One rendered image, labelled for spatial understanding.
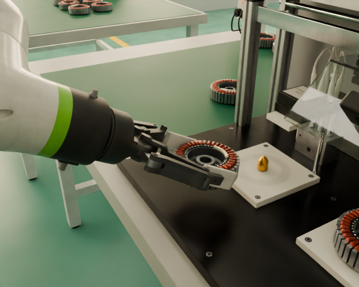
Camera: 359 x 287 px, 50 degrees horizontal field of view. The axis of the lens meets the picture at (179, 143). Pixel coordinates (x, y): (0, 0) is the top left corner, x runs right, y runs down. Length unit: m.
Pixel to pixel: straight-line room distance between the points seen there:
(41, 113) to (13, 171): 1.85
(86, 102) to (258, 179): 0.37
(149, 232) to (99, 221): 1.18
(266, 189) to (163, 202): 0.18
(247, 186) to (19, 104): 0.42
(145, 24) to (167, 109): 1.02
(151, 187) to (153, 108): 0.38
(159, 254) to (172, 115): 0.47
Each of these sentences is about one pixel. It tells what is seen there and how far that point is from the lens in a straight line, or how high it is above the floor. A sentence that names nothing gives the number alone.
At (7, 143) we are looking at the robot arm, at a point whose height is 0.98.
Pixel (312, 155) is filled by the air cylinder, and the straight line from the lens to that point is 0.82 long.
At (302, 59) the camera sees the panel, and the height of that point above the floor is 0.91.
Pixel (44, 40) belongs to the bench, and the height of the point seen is 0.72.
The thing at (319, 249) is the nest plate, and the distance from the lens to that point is 0.61.
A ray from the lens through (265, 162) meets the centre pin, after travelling 0.73.
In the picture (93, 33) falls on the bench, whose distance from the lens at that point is 1.92.
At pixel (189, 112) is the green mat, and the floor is 0.75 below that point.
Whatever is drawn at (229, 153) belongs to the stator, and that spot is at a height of 0.85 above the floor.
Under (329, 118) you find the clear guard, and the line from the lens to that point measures 0.41.
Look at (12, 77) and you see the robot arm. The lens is 0.44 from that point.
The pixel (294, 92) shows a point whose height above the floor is 0.92.
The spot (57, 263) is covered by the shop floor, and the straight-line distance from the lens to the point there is 1.68.
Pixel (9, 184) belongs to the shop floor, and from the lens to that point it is 2.19.
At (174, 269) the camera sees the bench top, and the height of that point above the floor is 0.75.
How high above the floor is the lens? 1.19
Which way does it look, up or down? 30 degrees down
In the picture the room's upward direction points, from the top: straight up
